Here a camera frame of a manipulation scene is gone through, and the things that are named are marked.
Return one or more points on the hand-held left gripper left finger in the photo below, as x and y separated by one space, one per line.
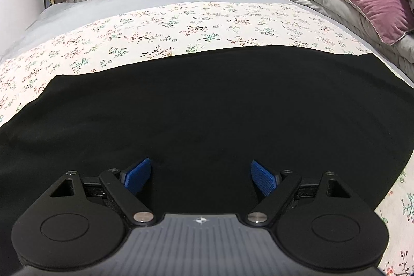
139 177

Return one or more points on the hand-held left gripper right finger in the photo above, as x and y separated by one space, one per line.
263 179

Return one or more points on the black cuffed pants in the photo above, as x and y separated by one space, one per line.
207 108

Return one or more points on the floral printed blanket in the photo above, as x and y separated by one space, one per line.
194 27

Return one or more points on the grey quilt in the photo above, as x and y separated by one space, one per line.
323 1

